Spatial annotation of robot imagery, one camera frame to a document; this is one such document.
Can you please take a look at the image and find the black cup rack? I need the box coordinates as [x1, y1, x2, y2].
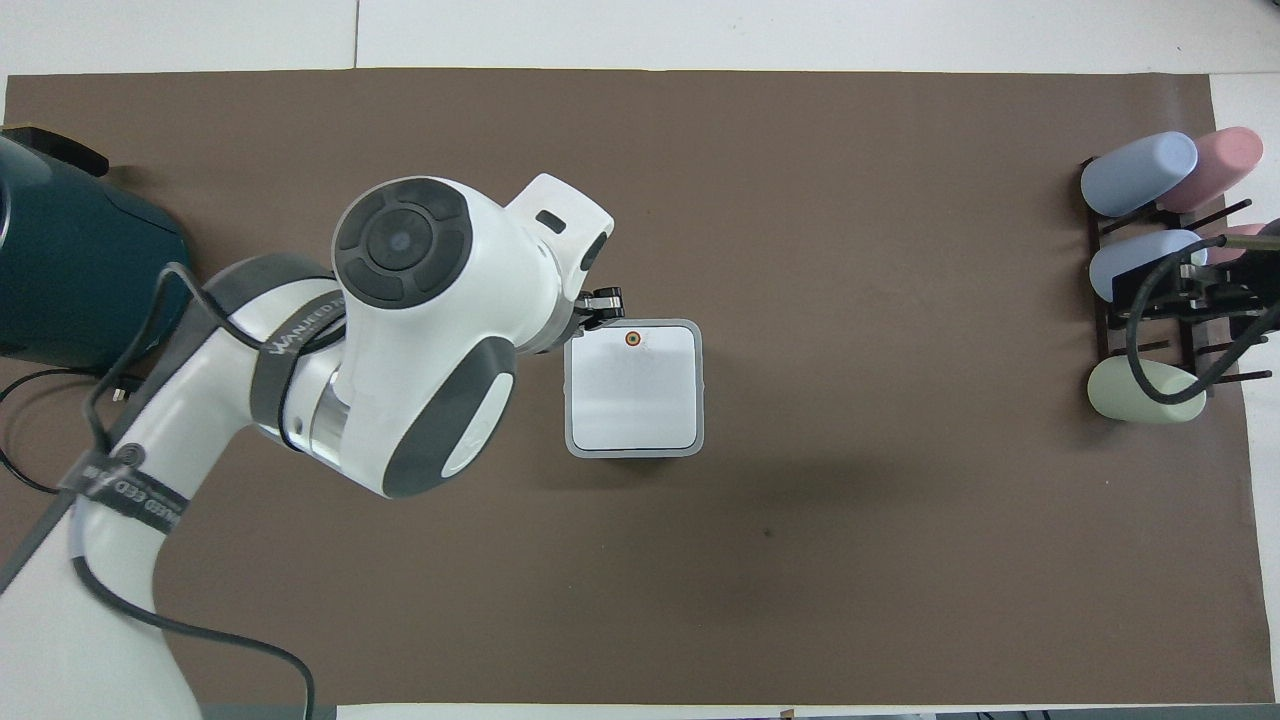
[1079, 155, 1274, 397]

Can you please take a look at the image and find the dark teal appliance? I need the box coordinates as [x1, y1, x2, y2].
[0, 124, 193, 370]

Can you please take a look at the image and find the light blue cup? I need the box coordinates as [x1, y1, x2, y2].
[1080, 131, 1199, 218]
[1088, 229, 1209, 302]

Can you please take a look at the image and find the light green cup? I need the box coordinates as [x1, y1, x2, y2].
[1086, 356, 1208, 425]

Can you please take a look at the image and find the pink cup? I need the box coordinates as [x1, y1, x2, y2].
[1157, 126, 1265, 213]
[1208, 223, 1271, 265]

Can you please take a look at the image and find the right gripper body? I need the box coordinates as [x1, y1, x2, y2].
[1222, 262, 1280, 343]

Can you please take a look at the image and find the white trash can grey rim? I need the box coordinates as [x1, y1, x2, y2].
[563, 318, 706, 459]

